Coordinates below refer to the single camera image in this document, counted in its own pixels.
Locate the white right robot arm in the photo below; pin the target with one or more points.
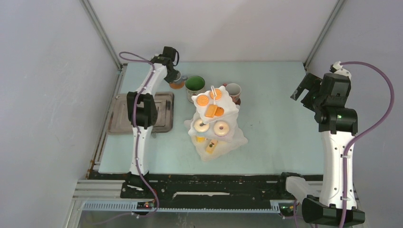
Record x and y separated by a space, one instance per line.
335 205

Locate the light brown round coaster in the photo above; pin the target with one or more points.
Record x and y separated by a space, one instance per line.
177 86

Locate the yellow square cake piece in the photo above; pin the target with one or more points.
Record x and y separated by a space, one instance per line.
210 111

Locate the yellow swirl roll cake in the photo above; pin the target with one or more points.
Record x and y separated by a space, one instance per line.
200 139

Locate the pink mug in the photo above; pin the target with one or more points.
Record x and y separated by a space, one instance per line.
233 92

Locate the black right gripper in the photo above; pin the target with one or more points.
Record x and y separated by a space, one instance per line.
311 82

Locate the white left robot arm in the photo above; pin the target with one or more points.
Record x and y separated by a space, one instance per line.
141 107

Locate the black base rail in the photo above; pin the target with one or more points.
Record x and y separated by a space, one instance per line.
175 191

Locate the small white cup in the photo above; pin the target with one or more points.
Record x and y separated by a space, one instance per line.
180 79

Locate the white chocolate-hole donut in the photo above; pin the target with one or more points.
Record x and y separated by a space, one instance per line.
200 127

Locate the white frosted donut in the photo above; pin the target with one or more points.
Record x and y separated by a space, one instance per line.
221 128

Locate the green-inside floral mug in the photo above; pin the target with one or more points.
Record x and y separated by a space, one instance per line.
194 85

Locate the small orange round cookie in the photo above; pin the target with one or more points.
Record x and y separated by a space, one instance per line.
216 94

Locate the yellow cake with berries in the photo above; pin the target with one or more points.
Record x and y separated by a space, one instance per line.
211 146

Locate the metal serving tray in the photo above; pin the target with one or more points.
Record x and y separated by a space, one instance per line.
120 124

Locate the white three-tier cake stand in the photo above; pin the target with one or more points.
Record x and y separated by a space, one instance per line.
233 140

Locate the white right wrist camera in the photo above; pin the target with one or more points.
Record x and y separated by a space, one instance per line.
337 68

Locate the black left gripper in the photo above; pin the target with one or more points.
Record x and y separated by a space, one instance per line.
173 76

